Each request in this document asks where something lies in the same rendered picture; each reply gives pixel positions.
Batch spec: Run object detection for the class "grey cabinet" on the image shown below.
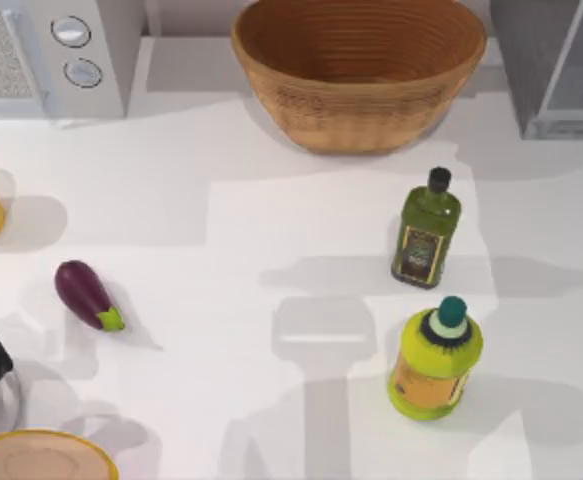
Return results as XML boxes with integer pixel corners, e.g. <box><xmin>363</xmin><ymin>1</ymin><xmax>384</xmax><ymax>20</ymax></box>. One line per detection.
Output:
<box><xmin>488</xmin><ymin>0</ymin><xmax>583</xmax><ymax>141</ymax></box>

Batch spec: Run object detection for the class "yellow-green bottle with teal cap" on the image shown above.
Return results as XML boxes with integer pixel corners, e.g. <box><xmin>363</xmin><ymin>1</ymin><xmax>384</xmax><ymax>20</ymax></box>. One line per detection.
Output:
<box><xmin>386</xmin><ymin>295</ymin><xmax>484</xmax><ymax>421</ymax></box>

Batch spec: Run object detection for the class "dark green oil bottle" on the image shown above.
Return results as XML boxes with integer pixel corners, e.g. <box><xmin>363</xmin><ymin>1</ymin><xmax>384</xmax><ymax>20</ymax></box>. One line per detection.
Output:
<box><xmin>390</xmin><ymin>166</ymin><xmax>463</xmax><ymax>291</ymax></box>

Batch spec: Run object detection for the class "brown woven basket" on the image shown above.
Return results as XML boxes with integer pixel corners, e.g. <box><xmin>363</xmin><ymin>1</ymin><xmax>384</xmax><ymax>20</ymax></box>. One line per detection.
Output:
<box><xmin>230</xmin><ymin>0</ymin><xmax>488</xmax><ymax>156</ymax></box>

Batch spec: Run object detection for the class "yellow rimmed round can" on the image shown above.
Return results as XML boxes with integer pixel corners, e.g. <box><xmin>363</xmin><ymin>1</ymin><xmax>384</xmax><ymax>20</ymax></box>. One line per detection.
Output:
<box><xmin>0</xmin><ymin>428</ymin><xmax>120</xmax><ymax>480</ymax></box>

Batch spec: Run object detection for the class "white microwave knob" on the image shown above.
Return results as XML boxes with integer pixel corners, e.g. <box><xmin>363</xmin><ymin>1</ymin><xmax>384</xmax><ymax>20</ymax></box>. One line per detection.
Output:
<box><xmin>50</xmin><ymin>15</ymin><xmax>93</xmax><ymax>48</ymax></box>
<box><xmin>62</xmin><ymin>57</ymin><xmax>104</xmax><ymax>89</ymax></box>

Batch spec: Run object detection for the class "pale microwave oven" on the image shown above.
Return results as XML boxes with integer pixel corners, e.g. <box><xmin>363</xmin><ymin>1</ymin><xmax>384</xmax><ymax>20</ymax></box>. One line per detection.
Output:
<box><xmin>0</xmin><ymin>0</ymin><xmax>148</xmax><ymax>120</ymax></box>

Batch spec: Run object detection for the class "purple eggplant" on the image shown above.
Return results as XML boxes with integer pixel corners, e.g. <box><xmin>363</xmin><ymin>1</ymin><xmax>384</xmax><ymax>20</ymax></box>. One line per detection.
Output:
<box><xmin>54</xmin><ymin>259</ymin><xmax>126</xmax><ymax>333</ymax></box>

